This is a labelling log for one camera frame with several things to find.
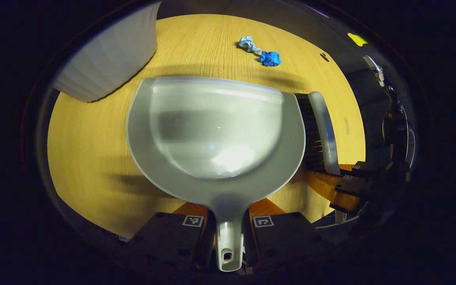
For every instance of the small white broom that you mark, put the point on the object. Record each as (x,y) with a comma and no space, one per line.
(327,126)

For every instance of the light blue paper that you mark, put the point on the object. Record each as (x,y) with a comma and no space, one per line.
(247,43)

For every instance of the grey plastic garbage bin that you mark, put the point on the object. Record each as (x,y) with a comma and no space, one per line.
(113,55)

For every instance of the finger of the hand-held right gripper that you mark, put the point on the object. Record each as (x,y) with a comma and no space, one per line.
(364,169)
(354,188)

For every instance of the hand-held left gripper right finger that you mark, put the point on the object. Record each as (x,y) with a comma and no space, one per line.
(283,241)

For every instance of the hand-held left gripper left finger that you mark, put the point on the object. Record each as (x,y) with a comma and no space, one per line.
(164,237)

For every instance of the wooden desktop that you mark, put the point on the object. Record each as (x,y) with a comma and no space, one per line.
(93,150)

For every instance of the white plastic dustpan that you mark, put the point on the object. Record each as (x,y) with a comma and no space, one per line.
(216,130)

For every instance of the dark blue paper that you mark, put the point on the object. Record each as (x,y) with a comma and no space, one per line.
(270,58)

